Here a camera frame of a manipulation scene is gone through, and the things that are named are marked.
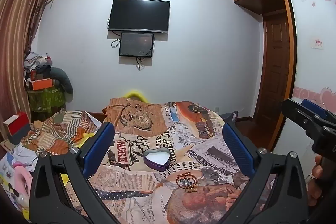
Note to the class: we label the orange box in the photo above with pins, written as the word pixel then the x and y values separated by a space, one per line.
pixel 42 84

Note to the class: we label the small paper notice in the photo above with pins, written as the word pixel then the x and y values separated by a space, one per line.
pixel 318 43

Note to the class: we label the pink plush item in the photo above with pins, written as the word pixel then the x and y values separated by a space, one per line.
pixel 22 182

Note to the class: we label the person's right hand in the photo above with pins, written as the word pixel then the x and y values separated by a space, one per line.
pixel 316 187

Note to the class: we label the brown wooden door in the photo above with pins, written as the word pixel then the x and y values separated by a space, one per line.
pixel 275 69

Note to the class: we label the green patterned bag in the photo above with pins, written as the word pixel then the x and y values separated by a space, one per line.
pixel 46 99

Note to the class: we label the small black monitor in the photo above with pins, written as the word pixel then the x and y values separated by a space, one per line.
pixel 136 44

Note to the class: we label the purple heart-shaped tin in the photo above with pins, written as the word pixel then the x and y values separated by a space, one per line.
pixel 155 165

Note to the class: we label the newspaper print blanket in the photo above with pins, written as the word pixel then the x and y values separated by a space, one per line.
pixel 168 203

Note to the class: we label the cartoon print sheet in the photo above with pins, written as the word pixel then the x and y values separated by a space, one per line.
pixel 10 161

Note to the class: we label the white sliding wardrobe door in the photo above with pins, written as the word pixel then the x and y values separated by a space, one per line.
pixel 309 69

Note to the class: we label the silver charm jewelry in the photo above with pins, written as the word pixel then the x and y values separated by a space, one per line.
pixel 188 181

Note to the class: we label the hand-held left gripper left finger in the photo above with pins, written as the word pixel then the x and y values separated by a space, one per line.
pixel 103 144

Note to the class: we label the striped orange quilt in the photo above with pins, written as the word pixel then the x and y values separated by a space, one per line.
pixel 60 129

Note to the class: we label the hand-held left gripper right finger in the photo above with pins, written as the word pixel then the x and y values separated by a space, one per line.
pixel 237 150

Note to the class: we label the black wall television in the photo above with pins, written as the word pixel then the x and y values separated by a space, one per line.
pixel 139 14

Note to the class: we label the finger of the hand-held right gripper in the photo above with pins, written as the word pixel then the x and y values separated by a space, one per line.
pixel 315 108
pixel 296 113

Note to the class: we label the yellow cloth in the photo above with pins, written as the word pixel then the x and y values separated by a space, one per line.
pixel 86 138

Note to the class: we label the pile of clothes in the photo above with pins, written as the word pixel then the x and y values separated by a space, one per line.
pixel 35 61

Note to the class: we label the dark blue cushion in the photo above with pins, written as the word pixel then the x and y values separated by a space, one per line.
pixel 231 116

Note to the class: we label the red box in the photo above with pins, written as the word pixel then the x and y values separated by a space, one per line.
pixel 18 125

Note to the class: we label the striped brown curtain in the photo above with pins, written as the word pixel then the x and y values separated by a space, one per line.
pixel 15 29

